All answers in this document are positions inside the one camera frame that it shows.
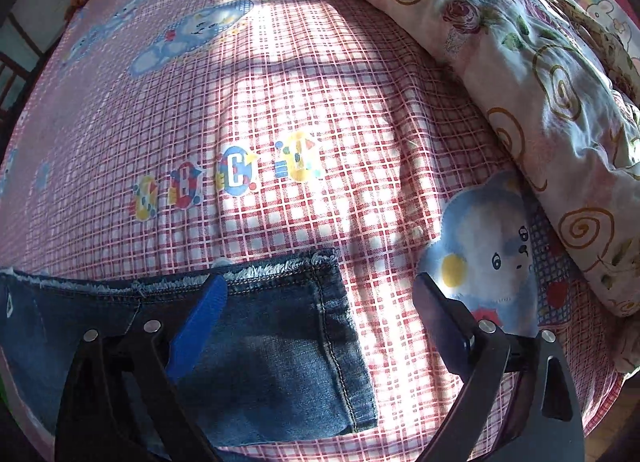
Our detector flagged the blue denim jeans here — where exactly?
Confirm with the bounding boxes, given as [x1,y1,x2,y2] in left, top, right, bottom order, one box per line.
[1,249,378,448]

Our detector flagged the wooden chair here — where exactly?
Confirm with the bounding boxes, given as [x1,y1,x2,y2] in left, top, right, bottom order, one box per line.
[1,12,44,123]

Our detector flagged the floral quilt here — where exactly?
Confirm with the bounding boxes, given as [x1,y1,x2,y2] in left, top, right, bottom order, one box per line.
[271,0,640,376]

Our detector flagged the pink checked bed sheet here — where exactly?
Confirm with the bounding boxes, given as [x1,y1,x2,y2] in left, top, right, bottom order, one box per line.
[1,0,625,461]

